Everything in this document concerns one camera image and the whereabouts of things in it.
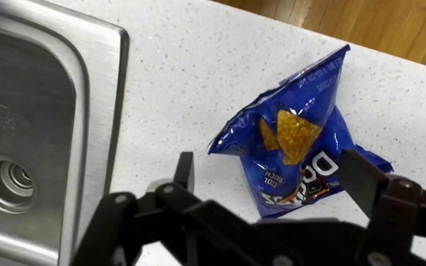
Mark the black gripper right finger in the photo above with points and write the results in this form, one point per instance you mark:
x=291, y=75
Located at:
x=396, y=207

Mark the stainless steel double sink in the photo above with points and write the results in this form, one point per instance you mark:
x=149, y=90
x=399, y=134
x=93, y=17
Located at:
x=63, y=77

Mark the blue Doritos chip bag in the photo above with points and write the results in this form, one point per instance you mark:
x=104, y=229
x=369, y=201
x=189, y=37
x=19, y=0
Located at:
x=291, y=137

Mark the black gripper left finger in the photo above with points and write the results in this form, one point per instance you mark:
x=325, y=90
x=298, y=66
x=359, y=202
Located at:
x=195, y=232

